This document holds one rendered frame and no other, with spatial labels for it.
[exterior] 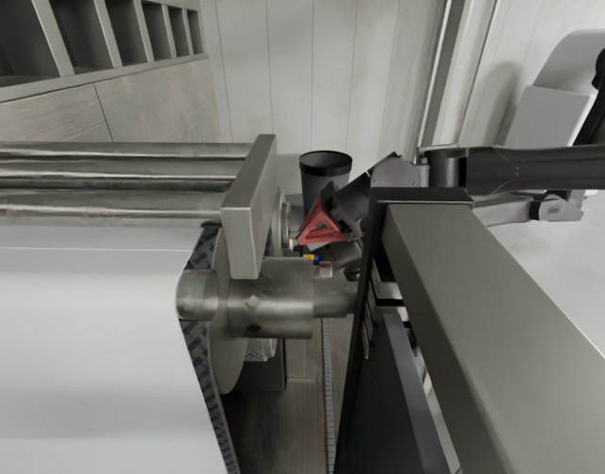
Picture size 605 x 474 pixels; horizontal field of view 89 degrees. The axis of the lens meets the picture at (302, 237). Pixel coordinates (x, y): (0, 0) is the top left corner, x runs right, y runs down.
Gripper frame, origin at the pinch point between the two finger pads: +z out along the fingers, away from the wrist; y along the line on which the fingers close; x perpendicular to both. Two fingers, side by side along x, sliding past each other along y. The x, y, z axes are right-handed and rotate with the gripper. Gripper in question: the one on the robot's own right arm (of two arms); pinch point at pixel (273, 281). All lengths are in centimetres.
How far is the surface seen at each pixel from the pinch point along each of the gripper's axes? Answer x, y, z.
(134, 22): 56, 33, 5
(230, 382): 18.6, -36.2, -12.4
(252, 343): 9.8, -24.5, -6.1
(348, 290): 18.7, -31.6, -22.4
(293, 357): -10.8, -11.3, 0.8
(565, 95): -118, 260, -208
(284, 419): -16.7, -19.4, 5.7
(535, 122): -140, 277, -190
